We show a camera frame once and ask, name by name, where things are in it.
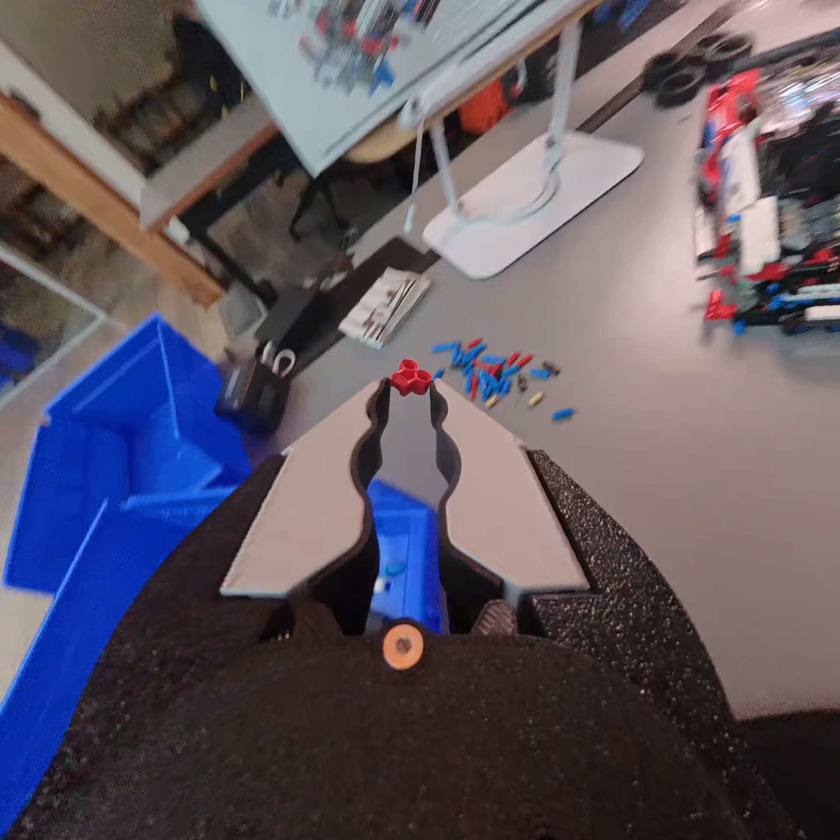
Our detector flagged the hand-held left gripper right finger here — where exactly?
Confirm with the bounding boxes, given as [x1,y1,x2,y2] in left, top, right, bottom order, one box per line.
[428,379,592,635]

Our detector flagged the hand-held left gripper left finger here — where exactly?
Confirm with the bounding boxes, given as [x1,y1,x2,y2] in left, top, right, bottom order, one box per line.
[218,378,394,635]

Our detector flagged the pile of small connector pins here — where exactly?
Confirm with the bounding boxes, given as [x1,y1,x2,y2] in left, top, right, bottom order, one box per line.
[430,338,577,422]

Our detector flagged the red brick connector piece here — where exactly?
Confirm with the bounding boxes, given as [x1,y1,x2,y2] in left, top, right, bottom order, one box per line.
[390,359,434,396]

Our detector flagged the blue divided parts bin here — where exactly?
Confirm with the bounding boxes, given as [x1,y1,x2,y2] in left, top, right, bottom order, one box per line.
[0,479,447,828]

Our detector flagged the toy brick race car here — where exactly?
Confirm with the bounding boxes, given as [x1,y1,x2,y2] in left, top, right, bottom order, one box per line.
[694,69,840,336]

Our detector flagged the grey desk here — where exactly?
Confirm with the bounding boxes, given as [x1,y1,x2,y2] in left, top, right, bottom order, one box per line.
[0,0,840,729]

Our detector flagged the folded sticker sheets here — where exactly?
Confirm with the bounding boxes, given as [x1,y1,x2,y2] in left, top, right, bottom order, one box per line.
[338,266,433,349]

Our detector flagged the large blue plastic bin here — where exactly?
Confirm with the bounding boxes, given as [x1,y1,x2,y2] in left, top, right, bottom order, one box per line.
[3,314,253,595]

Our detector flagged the white book stand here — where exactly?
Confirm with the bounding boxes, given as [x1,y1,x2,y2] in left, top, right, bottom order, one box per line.
[400,20,645,280]

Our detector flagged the wooden table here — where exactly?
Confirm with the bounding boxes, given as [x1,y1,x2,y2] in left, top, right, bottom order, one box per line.
[0,92,227,306]

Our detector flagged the orange plastic bin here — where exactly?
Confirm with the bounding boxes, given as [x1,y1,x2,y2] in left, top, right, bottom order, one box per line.
[459,85,506,132]

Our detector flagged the building instruction booklet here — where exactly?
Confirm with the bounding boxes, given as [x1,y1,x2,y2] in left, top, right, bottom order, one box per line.
[197,0,595,178]

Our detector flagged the black toy tire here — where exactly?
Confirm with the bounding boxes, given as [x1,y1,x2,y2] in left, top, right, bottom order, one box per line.
[656,75,710,109]
[643,52,697,83]
[696,33,752,63]

